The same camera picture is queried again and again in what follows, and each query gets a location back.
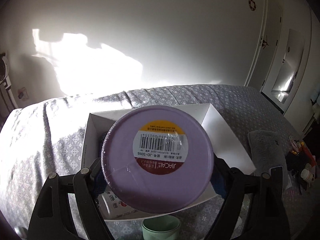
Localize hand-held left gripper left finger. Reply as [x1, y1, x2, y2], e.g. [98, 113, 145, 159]
[27, 157, 113, 240]

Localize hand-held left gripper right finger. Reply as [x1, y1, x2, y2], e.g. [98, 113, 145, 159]
[204, 156, 292, 240]

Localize white bottle with printed label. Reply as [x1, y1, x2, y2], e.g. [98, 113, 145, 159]
[97, 191, 139, 219]

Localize white cardboard box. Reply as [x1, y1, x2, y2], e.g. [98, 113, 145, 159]
[81, 103, 256, 222]

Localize purple plastic cup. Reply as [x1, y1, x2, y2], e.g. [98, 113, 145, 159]
[101, 105, 215, 212]

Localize smartphone in grey case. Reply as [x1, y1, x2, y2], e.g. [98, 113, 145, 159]
[269, 165, 285, 188]

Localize grey plush pillow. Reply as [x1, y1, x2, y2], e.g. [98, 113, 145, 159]
[247, 130, 288, 180]

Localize grey patterned bedsheet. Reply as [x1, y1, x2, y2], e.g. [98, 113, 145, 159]
[0, 84, 320, 240]

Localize mint green cup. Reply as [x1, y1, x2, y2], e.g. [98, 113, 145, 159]
[142, 214, 181, 240]

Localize white printed mug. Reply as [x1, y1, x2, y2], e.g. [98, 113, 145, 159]
[301, 169, 316, 183]

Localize white wardrobe with mirror panel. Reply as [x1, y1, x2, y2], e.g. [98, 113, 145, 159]
[260, 5, 320, 135]

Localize black and white fan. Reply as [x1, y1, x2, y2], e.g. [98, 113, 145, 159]
[0, 52, 15, 117]

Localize white door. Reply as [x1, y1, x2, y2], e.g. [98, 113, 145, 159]
[246, 0, 284, 93]

